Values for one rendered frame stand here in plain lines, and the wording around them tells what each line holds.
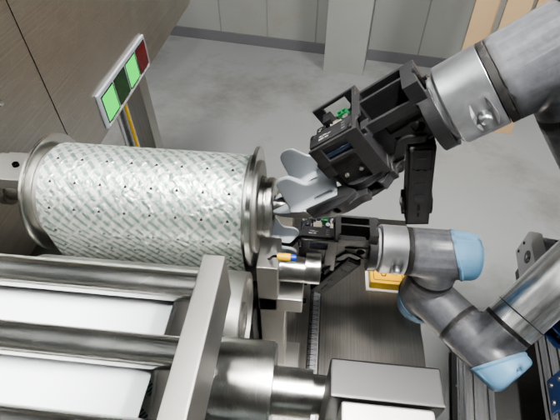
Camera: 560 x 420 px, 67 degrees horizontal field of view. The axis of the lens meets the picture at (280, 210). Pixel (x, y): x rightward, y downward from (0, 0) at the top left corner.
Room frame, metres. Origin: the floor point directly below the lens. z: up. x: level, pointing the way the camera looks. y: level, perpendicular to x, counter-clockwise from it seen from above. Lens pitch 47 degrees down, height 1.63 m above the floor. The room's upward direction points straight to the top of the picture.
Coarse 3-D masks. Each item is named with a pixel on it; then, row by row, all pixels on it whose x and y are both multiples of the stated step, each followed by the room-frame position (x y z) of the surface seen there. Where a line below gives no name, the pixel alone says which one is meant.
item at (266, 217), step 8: (264, 184) 0.36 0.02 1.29; (272, 184) 0.36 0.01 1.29; (264, 192) 0.35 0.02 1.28; (272, 192) 0.35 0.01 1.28; (264, 200) 0.34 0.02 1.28; (272, 200) 0.35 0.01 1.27; (264, 208) 0.33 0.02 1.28; (264, 216) 0.33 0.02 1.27; (272, 216) 0.36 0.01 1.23; (264, 224) 0.32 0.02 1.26; (272, 224) 0.34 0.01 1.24; (264, 232) 0.32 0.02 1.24; (272, 232) 0.34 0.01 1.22
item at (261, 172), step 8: (48, 152) 0.40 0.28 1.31; (248, 168) 0.37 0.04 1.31; (264, 168) 0.40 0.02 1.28; (256, 176) 0.35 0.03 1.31; (264, 176) 0.40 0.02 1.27; (32, 184) 0.35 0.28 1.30; (256, 184) 0.34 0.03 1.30; (32, 192) 0.34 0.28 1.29; (256, 192) 0.33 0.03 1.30; (32, 200) 0.34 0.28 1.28; (256, 200) 0.33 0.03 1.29; (256, 208) 0.33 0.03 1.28; (256, 216) 0.32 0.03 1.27; (40, 224) 0.33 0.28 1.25; (256, 224) 0.32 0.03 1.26; (256, 232) 0.32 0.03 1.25; (256, 240) 0.31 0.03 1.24; (256, 248) 0.31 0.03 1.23
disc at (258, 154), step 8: (256, 152) 0.38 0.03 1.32; (256, 160) 0.36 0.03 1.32; (264, 160) 0.43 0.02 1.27; (256, 168) 0.36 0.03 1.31; (248, 176) 0.34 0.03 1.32; (248, 184) 0.33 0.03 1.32; (248, 192) 0.32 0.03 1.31; (248, 200) 0.31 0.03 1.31; (248, 208) 0.31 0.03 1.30; (248, 216) 0.30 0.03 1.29; (248, 224) 0.30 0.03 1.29; (248, 232) 0.29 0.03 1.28; (248, 240) 0.29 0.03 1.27; (248, 248) 0.29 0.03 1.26; (248, 256) 0.29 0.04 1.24; (256, 256) 0.33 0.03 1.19; (248, 264) 0.29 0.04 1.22
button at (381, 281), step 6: (372, 276) 0.48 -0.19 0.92; (378, 276) 0.48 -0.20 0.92; (384, 276) 0.48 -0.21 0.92; (390, 276) 0.48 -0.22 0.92; (396, 276) 0.48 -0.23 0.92; (402, 276) 0.48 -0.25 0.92; (372, 282) 0.46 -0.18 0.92; (378, 282) 0.46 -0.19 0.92; (384, 282) 0.46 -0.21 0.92; (390, 282) 0.46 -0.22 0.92; (396, 282) 0.46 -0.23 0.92; (378, 288) 0.46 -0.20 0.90; (384, 288) 0.46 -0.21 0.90; (390, 288) 0.46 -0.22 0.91; (396, 288) 0.46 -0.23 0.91
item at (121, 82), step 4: (120, 72) 0.76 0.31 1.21; (124, 72) 0.77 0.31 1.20; (120, 76) 0.75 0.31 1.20; (124, 76) 0.77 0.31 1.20; (116, 80) 0.73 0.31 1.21; (120, 80) 0.75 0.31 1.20; (124, 80) 0.77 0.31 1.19; (116, 84) 0.73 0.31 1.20; (120, 84) 0.75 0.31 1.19; (124, 84) 0.76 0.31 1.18; (120, 88) 0.74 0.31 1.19; (124, 88) 0.76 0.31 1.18; (128, 88) 0.77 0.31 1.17; (120, 92) 0.74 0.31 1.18; (124, 92) 0.75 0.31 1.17; (120, 96) 0.73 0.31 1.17; (124, 96) 0.75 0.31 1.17; (120, 100) 0.73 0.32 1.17
